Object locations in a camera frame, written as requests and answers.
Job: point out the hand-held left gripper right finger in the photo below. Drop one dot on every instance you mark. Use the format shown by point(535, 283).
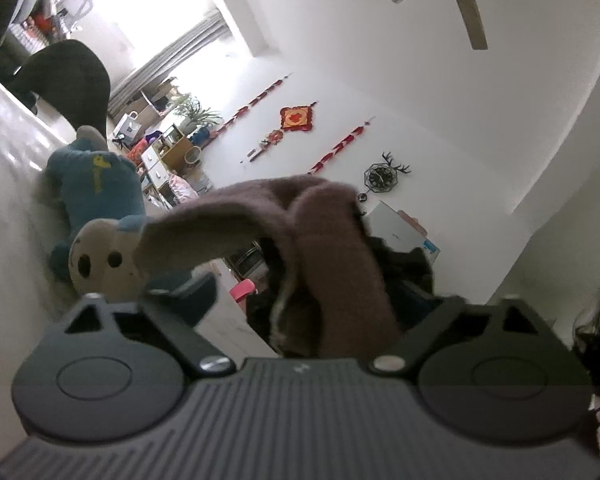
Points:
point(430, 340)

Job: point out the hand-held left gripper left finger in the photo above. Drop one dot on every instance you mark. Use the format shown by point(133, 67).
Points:
point(190, 295)

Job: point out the blue plush monkey toy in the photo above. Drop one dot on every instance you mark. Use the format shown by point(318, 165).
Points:
point(100, 185)

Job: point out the pink plastic stool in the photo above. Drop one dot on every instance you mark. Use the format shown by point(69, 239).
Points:
point(242, 291)

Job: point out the black toaster oven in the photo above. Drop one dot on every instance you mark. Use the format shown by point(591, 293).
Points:
point(247, 260)

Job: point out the white refrigerator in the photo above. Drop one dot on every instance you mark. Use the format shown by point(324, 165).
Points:
point(400, 230)

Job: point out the white low cabinet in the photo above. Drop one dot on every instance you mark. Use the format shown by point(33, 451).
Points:
point(160, 175)

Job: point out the wooden shelf cabinet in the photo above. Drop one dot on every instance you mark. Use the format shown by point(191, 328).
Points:
point(177, 150)

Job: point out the small red hanging ornament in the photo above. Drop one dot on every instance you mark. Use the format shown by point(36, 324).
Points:
point(272, 137)

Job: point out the white paper bag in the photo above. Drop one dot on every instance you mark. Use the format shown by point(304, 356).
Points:
point(127, 127)

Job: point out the green potted plant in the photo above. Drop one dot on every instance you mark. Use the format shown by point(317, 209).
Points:
point(195, 112)

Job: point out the grey curtain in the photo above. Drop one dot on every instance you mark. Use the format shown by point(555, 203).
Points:
point(170, 55)

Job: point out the white office chair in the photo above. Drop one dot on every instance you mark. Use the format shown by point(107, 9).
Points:
point(75, 5)

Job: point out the black antler wall clock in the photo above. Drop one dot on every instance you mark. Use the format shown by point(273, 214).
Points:
point(380, 177)

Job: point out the red knot wall ornament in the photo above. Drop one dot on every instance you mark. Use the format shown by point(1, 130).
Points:
point(297, 117)

